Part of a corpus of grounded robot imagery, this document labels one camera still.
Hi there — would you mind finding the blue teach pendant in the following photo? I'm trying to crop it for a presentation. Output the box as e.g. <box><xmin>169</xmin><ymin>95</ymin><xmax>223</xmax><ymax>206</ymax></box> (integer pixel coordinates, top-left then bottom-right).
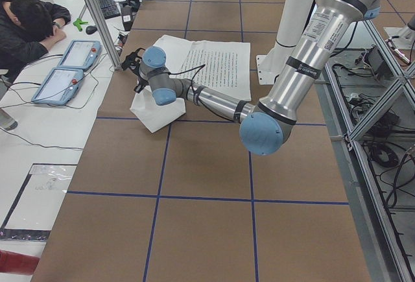
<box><xmin>58</xmin><ymin>40</ymin><xmax>102</xmax><ymax>71</ymax></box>
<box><xmin>31</xmin><ymin>67</ymin><xmax>84</xmax><ymax>106</ymax></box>

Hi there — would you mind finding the black computer mouse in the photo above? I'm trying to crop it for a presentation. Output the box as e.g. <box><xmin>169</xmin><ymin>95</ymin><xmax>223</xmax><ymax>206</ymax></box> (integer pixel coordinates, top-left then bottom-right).
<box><xmin>86</xmin><ymin>25</ymin><xmax>97</xmax><ymax>35</ymax></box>

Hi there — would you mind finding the green plastic tool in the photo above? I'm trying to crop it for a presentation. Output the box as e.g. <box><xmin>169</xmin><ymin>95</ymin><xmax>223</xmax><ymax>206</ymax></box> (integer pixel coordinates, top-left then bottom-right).
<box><xmin>73</xmin><ymin>18</ymin><xmax>88</xmax><ymax>32</ymax></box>

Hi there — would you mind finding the white long sleeve printed shirt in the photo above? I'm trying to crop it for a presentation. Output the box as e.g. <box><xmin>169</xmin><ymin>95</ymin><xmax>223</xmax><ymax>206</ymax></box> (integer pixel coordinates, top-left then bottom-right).
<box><xmin>130</xmin><ymin>35</ymin><xmax>251</xmax><ymax>132</ymax></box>

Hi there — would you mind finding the red cylinder object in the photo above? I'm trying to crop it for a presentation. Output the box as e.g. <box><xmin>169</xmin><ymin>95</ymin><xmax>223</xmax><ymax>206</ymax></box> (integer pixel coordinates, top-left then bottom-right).
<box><xmin>0</xmin><ymin>250</ymin><xmax>40</xmax><ymax>276</ymax></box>

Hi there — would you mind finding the upper blue teach pendant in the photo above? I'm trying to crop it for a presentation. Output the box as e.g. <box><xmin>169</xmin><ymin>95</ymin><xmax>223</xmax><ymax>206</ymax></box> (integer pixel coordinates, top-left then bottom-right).
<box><xmin>58</xmin><ymin>40</ymin><xmax>102</xmax><ymax>71</ymax></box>

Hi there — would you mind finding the lower blue teach pendant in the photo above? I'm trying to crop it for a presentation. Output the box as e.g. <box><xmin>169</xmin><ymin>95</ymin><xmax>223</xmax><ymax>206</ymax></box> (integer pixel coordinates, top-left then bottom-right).
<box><xmin>31</xmin><ymin>67</ymin><xmax>84</xmax><ymax>106</ymax></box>

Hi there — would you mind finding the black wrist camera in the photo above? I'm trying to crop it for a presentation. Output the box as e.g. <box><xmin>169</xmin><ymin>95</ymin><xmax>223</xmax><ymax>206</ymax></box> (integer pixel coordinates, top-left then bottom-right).
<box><xmin>121</xmin><ymin>47</ymin><xmax>145</xmax><ymax>71</ymax></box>

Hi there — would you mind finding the grey electronics box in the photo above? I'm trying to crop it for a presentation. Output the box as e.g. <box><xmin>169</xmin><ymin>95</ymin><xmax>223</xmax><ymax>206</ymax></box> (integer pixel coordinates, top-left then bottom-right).
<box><xmin>364</xmin><ymin>45</ymin><xmax>390</xmax><ymax>76</ymax></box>

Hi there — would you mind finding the aluminium frame post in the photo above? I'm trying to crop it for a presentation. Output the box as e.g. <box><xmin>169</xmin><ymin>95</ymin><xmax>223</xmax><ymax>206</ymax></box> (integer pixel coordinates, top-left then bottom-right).
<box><xmin>84</xmin><ymin>0</ymin><xmax>121</xmax><ymax>70</ymax></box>

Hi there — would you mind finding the black keyboard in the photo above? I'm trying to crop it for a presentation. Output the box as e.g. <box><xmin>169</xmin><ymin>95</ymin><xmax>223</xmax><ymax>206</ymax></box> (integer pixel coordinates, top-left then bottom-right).
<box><xmin>97</xmin><ymin>0</ymin><xmax>121</xmax><ymax>19</ymax></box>

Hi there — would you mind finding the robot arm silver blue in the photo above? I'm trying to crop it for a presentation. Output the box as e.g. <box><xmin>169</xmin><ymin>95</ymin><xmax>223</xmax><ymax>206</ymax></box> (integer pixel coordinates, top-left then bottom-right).
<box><xmin>134</xmin><ymin>0</ymin><xmax>380</xmax><ymax>156</ymax></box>

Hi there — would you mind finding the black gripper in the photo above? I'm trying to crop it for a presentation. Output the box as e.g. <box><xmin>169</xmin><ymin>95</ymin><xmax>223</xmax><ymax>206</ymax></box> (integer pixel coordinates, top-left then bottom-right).
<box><xmin>134</xmin><ymin>75</ymin><xmax>149</xmax><ymax>93</ymax></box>

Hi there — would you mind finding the person in black jacket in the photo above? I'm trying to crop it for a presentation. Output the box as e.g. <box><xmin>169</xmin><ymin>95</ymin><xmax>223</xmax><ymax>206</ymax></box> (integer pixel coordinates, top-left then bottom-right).
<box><xmin>1</xmin><ymin>0</ymin><xmax>71</xmax><ymax>83</ymax></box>

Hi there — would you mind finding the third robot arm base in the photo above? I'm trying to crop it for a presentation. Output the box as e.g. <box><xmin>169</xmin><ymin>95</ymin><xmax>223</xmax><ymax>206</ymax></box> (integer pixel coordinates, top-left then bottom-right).
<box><xmin>384</xmin><ymin>16</ymin><xmax>414</xmax><ymax>50</ymax></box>

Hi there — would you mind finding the black device with label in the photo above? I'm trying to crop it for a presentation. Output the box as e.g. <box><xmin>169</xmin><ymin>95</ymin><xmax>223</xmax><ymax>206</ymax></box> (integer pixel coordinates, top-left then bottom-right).
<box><xmin>121</xmin><ymin>5</ymin><xmax>134</xmax><ymax>31</ymax></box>

